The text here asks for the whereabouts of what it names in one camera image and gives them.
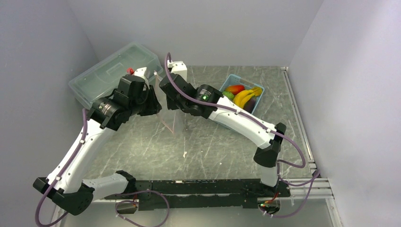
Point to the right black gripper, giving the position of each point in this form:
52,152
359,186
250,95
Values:
170,104

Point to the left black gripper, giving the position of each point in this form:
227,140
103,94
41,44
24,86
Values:
152,109

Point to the clear zip top bag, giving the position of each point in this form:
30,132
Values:
172,119

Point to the light blue plastic basket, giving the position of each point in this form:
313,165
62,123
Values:
233,79

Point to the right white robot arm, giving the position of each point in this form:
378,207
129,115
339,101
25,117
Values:
210,103

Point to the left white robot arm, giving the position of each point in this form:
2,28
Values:
66,185

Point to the small green lime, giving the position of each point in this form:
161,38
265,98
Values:
229,95

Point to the clear green storage box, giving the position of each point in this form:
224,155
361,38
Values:
101,79

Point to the red orange mango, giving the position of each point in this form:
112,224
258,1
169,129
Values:
235,89

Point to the yellow banana bunch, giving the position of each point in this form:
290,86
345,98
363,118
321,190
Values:
244,96

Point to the dark purple eggplant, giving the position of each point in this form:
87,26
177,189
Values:
250,105

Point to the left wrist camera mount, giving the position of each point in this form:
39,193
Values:
132,88

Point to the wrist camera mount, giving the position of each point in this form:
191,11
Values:
132,88
178,67

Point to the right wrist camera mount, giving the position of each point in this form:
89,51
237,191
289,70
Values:
178,67

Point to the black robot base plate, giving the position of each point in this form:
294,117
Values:
245,193

